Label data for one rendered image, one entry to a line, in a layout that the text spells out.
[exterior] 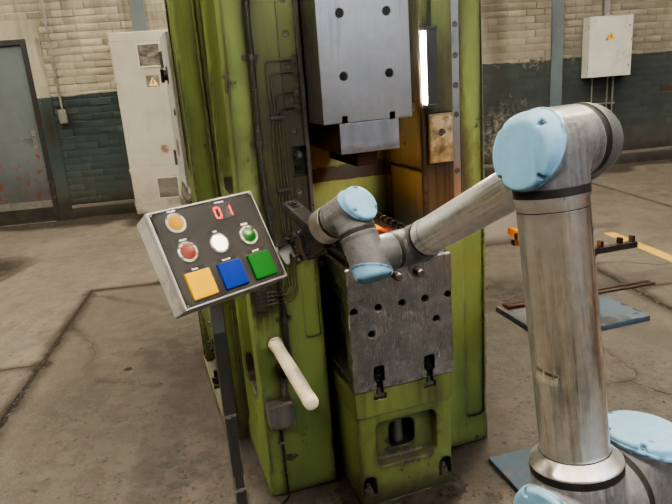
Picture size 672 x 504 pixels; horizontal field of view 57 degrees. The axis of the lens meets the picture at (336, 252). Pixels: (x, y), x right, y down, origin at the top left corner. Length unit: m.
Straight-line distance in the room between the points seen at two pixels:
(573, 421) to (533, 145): 0.43
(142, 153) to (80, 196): 1.23
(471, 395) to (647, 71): 7.48
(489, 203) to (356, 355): 0.99
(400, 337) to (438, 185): 0.56
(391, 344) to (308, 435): 0.52
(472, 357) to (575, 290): 1.60
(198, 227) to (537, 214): 1.03
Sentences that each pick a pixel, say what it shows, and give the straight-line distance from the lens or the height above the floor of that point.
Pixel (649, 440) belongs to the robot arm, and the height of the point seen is 0.87.
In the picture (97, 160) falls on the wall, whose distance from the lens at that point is 8.15.
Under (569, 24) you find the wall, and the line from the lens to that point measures 9.01.
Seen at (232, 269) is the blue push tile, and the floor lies 1.02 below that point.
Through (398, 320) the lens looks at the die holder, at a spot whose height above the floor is 0.71.
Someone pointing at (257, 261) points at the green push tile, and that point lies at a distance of 1.77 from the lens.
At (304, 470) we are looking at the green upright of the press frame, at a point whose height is 0.09.
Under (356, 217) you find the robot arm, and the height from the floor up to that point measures 1.20.
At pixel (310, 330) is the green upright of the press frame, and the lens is 2.22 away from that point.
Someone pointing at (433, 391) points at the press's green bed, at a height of 0.41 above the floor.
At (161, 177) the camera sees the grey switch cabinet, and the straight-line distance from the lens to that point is 7.39.
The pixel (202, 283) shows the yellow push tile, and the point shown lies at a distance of 1.67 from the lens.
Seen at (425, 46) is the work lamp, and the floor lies 1.58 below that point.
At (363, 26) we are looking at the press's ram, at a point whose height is 1.64.
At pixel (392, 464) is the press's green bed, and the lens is 2.36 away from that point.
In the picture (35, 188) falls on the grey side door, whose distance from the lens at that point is 8.41.
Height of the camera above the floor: 1.52
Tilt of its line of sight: 16 degrees down
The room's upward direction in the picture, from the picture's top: 4 degrees counter-clockwise
